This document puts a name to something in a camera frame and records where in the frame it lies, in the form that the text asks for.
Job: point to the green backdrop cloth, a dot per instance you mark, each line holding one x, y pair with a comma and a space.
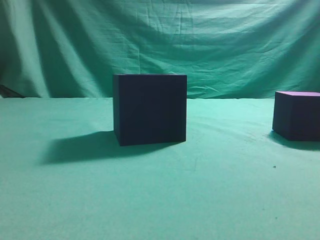
227, 48

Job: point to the green table cloth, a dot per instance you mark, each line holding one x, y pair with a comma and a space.
63, 175

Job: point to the dark cube groove box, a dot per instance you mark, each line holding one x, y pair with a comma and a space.
149, 108

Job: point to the purple cube block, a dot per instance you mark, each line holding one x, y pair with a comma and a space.
296, 115

